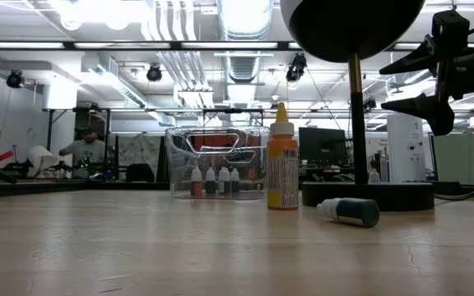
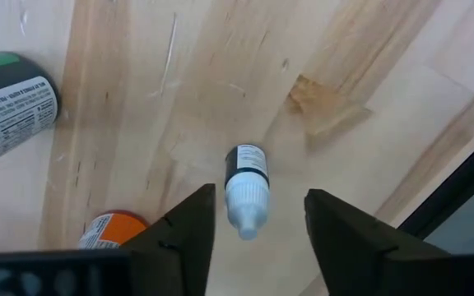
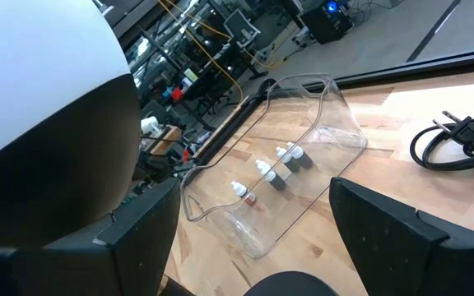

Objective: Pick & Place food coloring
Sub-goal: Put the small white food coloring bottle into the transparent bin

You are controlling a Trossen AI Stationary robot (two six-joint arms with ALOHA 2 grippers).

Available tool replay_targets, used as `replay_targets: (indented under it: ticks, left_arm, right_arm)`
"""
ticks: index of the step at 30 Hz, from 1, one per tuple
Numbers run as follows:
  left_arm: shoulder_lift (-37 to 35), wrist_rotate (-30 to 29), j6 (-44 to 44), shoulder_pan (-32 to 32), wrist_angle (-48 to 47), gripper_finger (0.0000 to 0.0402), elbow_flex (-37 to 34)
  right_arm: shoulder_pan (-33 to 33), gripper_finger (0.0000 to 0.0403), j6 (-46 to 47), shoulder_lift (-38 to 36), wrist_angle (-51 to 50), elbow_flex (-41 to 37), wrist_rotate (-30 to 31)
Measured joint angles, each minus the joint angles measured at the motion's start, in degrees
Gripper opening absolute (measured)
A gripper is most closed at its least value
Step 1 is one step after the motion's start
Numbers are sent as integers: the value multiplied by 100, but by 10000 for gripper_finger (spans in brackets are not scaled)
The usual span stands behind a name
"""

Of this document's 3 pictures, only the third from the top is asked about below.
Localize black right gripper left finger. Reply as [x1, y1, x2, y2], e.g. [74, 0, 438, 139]
[42, 176, 183, 296]

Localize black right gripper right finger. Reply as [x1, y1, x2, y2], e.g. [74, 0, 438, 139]
[328, 177, 474, 296]

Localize small red dropper bottle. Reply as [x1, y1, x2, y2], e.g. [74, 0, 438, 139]
[230, 181, 258, 206]

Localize clear plastic bin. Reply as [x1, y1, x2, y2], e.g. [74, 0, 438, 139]
[179, 72, 369, 260]

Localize white globe lamp black base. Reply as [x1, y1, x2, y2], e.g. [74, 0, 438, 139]
[0, 0, 339, 296]

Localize black computer with blue light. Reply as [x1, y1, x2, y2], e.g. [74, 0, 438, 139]
[300, 0, 354, 45]

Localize grey desk monitor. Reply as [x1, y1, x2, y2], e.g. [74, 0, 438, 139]
[223, 8, 262, 49]

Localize black lamp power cord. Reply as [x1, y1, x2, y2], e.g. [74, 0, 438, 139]
[409, 109, 474, 172]

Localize black metal table frame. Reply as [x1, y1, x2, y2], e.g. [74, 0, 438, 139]
[179, 47, 474, 173]

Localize yellow cable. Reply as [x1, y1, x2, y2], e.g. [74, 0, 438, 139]
[157, 0, 281, 104]

